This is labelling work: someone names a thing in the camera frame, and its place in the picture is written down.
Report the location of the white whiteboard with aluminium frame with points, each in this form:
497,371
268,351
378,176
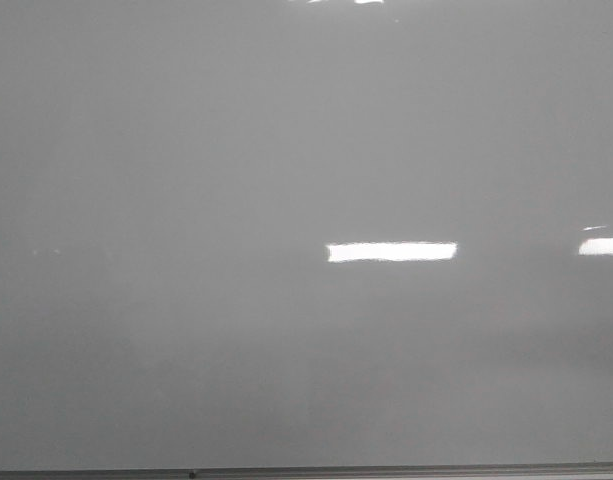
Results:
293,233

